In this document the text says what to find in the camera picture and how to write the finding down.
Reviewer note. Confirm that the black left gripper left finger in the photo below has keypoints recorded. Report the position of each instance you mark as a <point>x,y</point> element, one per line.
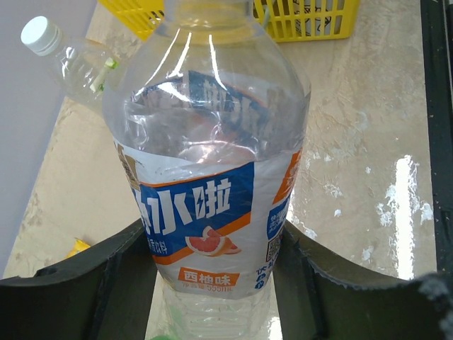
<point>104,292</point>

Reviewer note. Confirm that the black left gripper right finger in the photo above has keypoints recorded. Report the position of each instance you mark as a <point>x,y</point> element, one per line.
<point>321,295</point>

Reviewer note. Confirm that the small labelled clear bottle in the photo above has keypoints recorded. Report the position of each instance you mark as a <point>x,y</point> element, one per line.
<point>208,119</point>

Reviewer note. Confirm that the large clear plastic bottle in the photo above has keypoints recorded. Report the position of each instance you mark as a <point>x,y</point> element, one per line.
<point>81,66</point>

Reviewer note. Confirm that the large white bottle cap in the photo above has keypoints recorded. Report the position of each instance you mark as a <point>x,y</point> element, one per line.
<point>41,36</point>

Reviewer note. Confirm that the yellow snack bag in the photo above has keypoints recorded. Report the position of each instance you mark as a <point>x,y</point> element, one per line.
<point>78,247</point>

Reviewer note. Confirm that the yellow plastic basket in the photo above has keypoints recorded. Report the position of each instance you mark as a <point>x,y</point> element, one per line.
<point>284,21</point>

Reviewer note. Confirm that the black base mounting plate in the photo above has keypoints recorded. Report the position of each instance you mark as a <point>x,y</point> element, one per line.
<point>436,19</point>

